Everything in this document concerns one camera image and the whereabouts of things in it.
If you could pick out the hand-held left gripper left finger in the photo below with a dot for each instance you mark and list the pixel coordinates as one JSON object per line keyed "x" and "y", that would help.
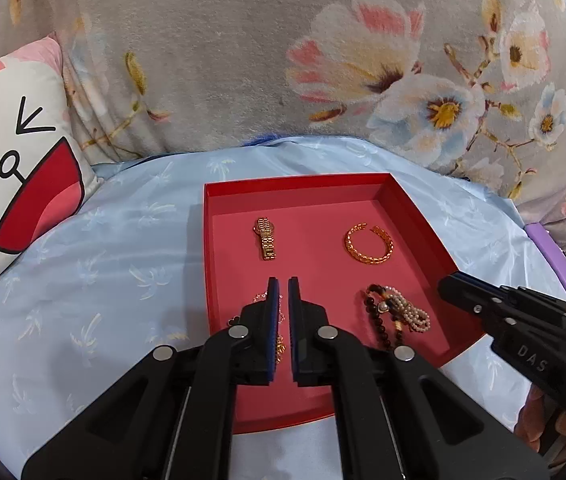
{"x": 274, "y": 330}

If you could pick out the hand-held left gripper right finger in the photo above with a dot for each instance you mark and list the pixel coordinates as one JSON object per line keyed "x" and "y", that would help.
{"x": 294, "y": 330}

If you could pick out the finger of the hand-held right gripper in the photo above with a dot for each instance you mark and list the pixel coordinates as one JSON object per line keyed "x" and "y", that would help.
{"x": 533, "y": 300}
{"x": 473, "y": 305}

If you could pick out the gold wrist watch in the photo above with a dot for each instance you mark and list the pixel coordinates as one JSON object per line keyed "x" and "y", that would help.
{"x": 266, "y": 240}

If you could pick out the gold cuff bangle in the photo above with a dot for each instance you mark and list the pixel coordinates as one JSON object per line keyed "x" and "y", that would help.
{"x": 363, "y": 259}

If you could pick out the red cardboard box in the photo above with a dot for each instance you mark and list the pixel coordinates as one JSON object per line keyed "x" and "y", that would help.
{"x": 313, "y": 220}

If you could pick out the person's right hand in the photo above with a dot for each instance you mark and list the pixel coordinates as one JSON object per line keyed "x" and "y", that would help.
{"x": 543, "y": 420}

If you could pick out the purple flat object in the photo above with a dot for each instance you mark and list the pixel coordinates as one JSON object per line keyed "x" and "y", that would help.
{"x": 550, "y": 255}

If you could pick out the light blue bed sheet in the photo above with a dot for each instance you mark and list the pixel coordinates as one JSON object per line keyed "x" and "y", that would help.
{"x": 103, "y": 285}

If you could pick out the blue fuzzy cloth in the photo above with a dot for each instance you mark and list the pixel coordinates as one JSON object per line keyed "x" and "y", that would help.
{"x": 263, "y": 139}

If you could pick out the grey floral blanket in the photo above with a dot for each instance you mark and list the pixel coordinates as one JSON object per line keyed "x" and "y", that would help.
{"x": 223, "y": 60}

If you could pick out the cat face cushion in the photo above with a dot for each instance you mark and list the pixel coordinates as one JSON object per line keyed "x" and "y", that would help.
{"x": 8, "y": 170}

